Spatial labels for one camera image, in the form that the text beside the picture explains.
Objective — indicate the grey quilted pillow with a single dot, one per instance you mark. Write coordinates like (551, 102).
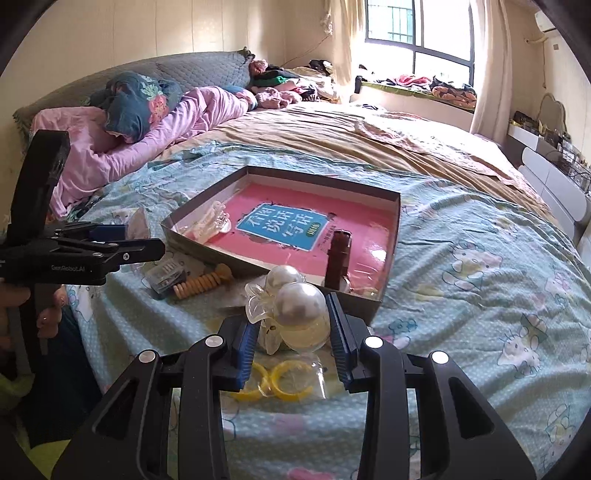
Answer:
(194, 69)

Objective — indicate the person's left hand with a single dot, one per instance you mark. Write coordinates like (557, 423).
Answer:
(53, 314)

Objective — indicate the white air conditioner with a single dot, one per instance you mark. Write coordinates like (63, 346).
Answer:
(547, 21)

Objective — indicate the grey cardboard box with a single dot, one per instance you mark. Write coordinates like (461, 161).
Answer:
(217, 251)

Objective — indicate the cartoon print bedsheet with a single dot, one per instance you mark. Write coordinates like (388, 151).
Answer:
(461, 300)

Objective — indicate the clear plastic bangle bag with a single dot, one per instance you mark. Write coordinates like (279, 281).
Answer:
(325, 383)

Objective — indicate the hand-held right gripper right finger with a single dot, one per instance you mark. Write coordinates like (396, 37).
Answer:
(339, 353)

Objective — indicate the pearl hair clip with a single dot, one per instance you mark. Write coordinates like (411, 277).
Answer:
(295, 307)

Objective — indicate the cosmetics clutter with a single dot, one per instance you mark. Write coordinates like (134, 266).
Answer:
(565, 147)

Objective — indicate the white vanity table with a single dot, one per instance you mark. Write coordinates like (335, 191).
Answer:
(549, 184)

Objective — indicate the vanity mirror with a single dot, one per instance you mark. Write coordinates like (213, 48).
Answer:
(551, 113)

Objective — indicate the pink quilt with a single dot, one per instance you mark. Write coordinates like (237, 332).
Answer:
(92, 166)

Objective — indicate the pile of clothes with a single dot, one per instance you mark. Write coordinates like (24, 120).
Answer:
(286, 78)

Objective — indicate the white hair claw clip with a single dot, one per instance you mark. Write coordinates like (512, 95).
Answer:
(207, 224)

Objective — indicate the tan blanket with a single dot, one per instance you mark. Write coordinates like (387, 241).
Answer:
(323, 134)

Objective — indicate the clothes on window sill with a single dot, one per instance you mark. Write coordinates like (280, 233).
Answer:
(443, 87)

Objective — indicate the window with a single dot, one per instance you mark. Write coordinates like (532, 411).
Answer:
(438, 27)

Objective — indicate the pale lace blanket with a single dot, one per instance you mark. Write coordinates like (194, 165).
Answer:
(415, 134)

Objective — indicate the pink fluffy garment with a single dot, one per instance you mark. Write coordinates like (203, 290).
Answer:
(277, 98)

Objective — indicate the cream curtain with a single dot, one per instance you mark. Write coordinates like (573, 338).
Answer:
(489, 60)
(344, 37)

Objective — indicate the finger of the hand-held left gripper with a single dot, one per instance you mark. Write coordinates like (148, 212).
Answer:
(138, 249)
(111, 232)

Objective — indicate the pink book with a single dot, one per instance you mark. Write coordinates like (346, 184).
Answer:
(364, 230)

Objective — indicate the yellow bangle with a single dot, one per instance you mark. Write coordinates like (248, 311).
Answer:
(291, 397)
(256, 394)

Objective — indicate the person's dark trousers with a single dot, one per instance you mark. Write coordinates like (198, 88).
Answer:
(69, 369)

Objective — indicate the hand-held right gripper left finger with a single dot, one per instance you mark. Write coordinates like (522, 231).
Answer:
(244, 353)

